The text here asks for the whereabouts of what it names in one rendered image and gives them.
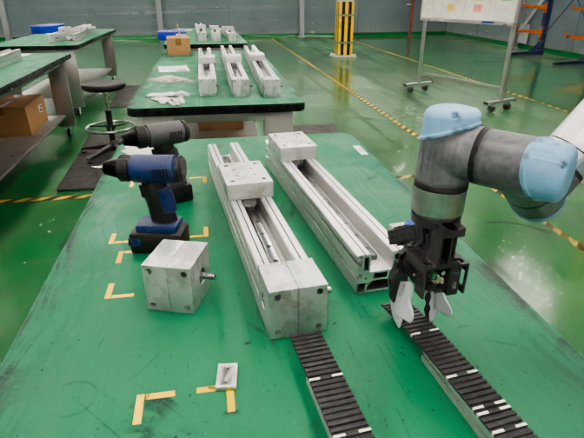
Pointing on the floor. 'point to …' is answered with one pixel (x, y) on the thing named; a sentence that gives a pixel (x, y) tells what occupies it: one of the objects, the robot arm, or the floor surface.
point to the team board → (506, 14)
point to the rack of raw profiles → (547, 32)
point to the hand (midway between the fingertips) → (412, 315)
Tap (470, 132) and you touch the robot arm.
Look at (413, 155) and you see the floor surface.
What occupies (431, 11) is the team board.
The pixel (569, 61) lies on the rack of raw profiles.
